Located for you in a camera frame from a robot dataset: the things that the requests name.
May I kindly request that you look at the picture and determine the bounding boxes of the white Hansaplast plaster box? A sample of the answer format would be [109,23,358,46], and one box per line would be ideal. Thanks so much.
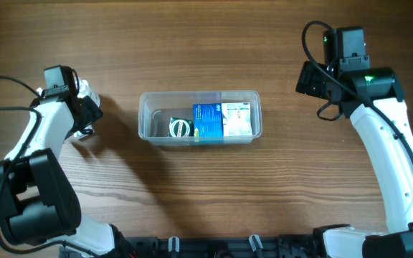
[222,102,252,136]

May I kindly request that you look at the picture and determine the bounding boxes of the blue cardboard box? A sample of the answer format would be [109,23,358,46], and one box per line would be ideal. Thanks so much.
[193,103,224,142]

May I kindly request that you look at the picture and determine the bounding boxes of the black cable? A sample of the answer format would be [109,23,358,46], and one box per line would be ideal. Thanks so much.
[301,20,413,230]
[0,67,96,258]

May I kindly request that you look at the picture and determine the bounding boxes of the small clear sanitizer bottle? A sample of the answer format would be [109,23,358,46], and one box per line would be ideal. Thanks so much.
[74,77,100,107]

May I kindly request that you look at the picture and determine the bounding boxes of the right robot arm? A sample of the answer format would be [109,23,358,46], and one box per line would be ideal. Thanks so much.
[296,26,413,257]

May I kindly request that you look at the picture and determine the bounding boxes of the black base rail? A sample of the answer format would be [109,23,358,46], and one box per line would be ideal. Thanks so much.
[58,233,322,258]

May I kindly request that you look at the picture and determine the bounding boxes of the clear plastic container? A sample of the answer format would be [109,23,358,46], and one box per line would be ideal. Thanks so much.
[138,90,262,146]

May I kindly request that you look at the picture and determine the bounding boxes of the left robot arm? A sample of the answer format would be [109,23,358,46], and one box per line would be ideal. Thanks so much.
[0,65,137,257]

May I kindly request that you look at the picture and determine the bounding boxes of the left black cable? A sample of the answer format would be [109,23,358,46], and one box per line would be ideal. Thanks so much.
[0,67,96,258]

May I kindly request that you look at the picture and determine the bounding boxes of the dark green round-label box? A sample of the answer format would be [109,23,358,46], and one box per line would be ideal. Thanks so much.
[168,117,194,138]

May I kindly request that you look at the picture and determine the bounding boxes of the right black cable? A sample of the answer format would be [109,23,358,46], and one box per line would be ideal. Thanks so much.
[301,20,413,230]

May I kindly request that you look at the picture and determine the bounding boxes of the white Panadol medicine box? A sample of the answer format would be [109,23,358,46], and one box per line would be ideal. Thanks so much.
[73,126,95,140]

